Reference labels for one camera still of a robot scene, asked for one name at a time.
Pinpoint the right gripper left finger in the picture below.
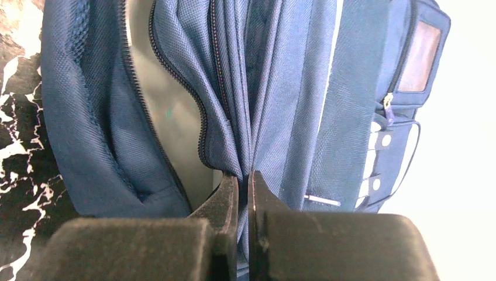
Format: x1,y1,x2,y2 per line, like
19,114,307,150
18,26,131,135
36,174,238,280

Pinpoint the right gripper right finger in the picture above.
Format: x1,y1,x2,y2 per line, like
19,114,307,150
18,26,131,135
248,171,439,280

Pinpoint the navy blue backpack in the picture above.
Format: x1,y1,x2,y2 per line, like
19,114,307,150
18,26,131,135
41,1,451,275

